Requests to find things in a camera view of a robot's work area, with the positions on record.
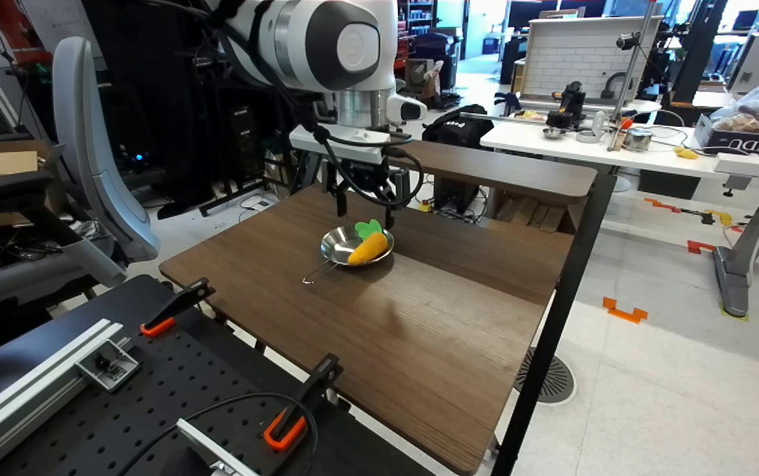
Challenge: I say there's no silver metal pan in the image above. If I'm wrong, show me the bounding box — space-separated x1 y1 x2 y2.
299 223 396 292

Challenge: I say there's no orange floor tape mark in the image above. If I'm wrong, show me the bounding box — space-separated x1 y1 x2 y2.
599 293 651 326

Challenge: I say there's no white framed board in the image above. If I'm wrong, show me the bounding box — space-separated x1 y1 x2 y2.
521 14 663 113

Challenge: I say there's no black printed box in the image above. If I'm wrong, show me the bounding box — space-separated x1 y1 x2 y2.
692 113 759 169

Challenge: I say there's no small black desk device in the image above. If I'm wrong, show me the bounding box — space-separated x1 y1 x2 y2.
542 80 590 138

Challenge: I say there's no black backpack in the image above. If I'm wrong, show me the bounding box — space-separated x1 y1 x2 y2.
421 100 496 218

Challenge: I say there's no grey desk leg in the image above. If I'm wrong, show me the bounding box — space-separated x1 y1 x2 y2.
709 189 759 321

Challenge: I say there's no long aluminium extrusion rail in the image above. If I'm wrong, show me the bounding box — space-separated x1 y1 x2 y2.
0 314 142 476

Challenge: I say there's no orange carrot plush toy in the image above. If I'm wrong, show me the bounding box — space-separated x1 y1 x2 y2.
344 218 392 269

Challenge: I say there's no black perforated breadboard table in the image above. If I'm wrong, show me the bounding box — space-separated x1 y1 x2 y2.
0 272 437 476

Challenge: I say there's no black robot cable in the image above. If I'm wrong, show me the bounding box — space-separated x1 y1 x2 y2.
215 0 425 212

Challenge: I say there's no round floor drain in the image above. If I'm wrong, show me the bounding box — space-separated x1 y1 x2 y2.
517 355 578 407

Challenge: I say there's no short aluminium extrusion bar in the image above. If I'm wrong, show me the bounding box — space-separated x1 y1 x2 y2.
171 415 261 476

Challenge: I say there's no white long desk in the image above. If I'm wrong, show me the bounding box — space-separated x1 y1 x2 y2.
478 113 759 196

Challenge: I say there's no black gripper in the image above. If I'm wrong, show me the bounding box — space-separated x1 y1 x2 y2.
322 154 414 232

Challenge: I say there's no camera stand pole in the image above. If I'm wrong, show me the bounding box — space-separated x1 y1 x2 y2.
614 30 663 154

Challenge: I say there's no orange black bar clamp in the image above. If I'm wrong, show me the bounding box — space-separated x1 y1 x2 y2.
259 351 344 456
134 274 217 342

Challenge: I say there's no thin black cable loop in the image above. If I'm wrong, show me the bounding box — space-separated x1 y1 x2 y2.
117 390 320 476

